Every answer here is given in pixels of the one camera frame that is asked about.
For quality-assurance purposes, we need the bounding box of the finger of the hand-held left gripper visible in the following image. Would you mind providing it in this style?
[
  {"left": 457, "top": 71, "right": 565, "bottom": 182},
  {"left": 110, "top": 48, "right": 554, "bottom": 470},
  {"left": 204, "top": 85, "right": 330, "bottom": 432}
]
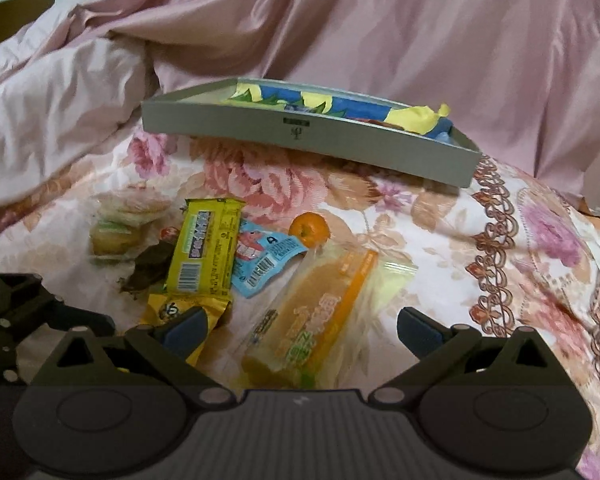
[{"left": 0, "top": 272, "right": 117, "bottom": 386}]

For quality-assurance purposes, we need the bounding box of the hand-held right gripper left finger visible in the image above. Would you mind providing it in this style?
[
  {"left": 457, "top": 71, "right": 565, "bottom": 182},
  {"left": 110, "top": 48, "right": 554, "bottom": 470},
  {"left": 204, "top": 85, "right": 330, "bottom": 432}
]
[{"left": 54, "top": 305, "right": 233, "bottom": 407}]

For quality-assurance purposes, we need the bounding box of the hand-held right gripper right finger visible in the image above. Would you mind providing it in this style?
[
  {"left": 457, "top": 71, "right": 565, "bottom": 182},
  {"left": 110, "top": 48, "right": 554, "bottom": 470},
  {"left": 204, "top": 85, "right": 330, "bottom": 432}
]
[{"left": 371, "top": 306, "right": 557, "bottom": 407}]

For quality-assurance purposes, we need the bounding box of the yellow pickle packet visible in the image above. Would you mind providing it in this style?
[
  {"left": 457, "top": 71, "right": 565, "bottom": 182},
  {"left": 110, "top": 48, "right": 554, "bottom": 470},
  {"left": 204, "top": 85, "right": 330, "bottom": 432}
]
[{"left": 162, "top": 199, "right": 247, "bottom": 297}]

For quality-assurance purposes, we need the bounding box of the grey cardboard box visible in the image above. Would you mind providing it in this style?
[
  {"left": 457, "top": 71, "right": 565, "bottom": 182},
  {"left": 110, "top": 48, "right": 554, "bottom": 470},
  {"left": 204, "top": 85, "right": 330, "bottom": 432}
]
[{"left": 141, "top": 76, "right": 483, "bottom": 189}]

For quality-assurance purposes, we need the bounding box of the yellow cartoon snack bag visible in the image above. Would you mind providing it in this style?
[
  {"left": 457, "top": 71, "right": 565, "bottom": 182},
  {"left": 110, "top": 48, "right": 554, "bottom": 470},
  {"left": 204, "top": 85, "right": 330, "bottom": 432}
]
[{"left": 140, "top": 290, "right": 236, "bottom": 368}]

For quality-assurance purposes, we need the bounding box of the dark brown snack packet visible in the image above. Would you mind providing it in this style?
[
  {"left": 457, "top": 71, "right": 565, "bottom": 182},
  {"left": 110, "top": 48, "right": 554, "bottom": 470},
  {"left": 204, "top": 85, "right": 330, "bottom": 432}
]
[{"left": 121, "top": 240, "right": 178, "bottom": 293}]

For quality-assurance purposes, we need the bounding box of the blue small snack packet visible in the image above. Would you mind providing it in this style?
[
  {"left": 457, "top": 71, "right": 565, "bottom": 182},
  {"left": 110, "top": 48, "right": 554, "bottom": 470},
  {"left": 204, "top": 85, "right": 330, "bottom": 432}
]
[{"left": 230, "top": 220, "right": 308, "bottom": 298}]

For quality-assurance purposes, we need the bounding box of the clear bread packet orange stripe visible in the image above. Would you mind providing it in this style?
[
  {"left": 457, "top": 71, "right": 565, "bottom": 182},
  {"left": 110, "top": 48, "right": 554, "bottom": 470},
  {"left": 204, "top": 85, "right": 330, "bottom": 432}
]
[{"left": 232, "top": 245, "right": 418, "bottom": 391}]

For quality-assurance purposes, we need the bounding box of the floral bedsheet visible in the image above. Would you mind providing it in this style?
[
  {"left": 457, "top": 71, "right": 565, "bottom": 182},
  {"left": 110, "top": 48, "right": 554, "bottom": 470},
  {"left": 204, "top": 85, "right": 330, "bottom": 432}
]
[{"left": 0, "top": 125, "right": 600, "bottom": 480}]

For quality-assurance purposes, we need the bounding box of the clear biscuit packet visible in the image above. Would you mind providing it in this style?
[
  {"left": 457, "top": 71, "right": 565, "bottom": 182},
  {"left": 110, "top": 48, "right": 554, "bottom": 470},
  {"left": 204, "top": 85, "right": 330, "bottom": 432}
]
[{"left": 97, "top": 190, "right": 173, "bottom": 228}]

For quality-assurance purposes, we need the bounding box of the orange tangerine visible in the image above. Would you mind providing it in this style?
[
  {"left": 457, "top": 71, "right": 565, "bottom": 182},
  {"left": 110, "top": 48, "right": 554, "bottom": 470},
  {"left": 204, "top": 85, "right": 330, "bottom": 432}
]
[{"left": 288, "top": 212, "right": 331, "bottom": 249}]

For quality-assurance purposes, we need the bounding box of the blue yellow printed bag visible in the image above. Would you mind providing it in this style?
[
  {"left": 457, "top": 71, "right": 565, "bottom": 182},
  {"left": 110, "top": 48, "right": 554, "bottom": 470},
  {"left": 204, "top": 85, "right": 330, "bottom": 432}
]
[{"left": 220, "top": 82, "right": 453, "bottom": 141}]

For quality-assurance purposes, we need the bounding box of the brown cardboard box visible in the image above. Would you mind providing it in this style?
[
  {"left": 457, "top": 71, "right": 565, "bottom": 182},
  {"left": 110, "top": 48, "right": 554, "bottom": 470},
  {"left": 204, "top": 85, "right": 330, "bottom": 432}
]
[{"left": 0, "top": 0, "right": 56, "bottom": 56}]

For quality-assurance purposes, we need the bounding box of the pink quilt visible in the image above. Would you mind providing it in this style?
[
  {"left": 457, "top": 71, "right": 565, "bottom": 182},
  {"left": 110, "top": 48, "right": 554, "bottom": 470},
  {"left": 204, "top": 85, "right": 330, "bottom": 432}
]
[{"left": 0, "top": 0, "right": 600, "bottom": 211}]

